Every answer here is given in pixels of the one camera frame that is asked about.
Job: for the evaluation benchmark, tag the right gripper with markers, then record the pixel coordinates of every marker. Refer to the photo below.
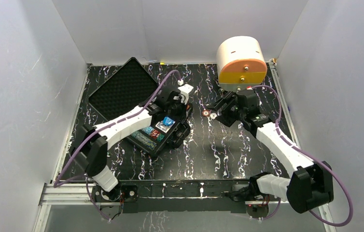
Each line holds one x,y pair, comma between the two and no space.
226,99

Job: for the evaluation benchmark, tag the blue playing card deck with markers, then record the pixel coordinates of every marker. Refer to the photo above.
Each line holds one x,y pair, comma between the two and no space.
159,125

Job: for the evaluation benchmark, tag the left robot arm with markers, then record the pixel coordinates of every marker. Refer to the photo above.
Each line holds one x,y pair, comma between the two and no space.
151,125

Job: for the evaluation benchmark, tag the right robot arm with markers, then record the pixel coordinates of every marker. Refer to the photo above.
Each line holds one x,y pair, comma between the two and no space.
309,185

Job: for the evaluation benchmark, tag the white round drawer cabinet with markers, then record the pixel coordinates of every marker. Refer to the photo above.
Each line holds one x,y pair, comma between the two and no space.
240,63

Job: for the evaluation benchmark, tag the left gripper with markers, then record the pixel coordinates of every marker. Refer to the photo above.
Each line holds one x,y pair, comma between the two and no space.
182,116

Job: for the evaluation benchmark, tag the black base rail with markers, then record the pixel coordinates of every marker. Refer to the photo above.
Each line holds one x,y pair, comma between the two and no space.
177,195

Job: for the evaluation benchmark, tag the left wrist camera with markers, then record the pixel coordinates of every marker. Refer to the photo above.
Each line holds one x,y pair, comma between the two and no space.
185,90

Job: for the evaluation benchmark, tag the red white poker chip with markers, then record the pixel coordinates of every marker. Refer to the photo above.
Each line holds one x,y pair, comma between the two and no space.
205,113

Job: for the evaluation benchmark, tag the black poker set case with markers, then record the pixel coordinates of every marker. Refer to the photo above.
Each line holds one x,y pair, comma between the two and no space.
124,90

